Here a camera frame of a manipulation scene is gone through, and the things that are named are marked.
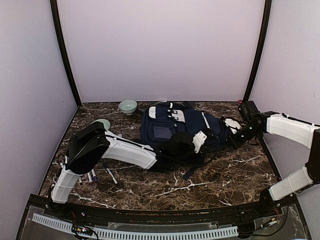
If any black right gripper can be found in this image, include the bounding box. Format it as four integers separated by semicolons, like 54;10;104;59
227;123;262;150

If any navy blue student backpack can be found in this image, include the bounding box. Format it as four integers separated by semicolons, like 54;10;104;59
139;101;230;181

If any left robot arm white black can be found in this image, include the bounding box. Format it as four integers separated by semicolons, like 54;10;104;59
49;121;211;218

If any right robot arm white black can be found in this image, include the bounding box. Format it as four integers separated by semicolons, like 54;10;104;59
222;100;320;217

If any celadon bowl rear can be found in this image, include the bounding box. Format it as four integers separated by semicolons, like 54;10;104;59
118;99;138;115

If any celadon bowl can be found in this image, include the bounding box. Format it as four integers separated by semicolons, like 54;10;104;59
118;99;138;115
94;118;111;130

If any blue cap marker pen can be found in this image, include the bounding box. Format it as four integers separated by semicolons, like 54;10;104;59
103;162;118;185

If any celadon bowl front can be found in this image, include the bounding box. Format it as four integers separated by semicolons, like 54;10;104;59
94;118;111;130

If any purple tip white marker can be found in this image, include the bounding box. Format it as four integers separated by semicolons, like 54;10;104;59
91;169;99;183

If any red cap marker pen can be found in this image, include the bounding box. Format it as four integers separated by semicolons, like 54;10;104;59
87;172;93;184

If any black marker pen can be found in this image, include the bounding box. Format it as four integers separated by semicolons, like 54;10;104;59
78;177;83;186

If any small circuit board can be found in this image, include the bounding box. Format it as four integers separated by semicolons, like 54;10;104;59
71;224;93;237

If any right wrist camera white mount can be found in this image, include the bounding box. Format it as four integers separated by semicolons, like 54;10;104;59
220;117;242;135

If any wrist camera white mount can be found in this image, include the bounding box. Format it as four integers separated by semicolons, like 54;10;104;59
192;131;207;154
220;117;242;135

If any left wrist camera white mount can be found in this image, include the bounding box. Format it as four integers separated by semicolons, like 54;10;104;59
192;131;207;154

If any black right frame post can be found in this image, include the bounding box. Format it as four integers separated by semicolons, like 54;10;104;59
242;0;272;102

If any black frame post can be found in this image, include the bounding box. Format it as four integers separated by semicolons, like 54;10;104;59
242;0;272;102
49;0;82;108

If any grey slotted cable duct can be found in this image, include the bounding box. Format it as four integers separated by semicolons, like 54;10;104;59
31;213;239;240

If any black left frame post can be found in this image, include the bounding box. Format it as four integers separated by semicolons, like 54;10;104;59
49;0;82;108

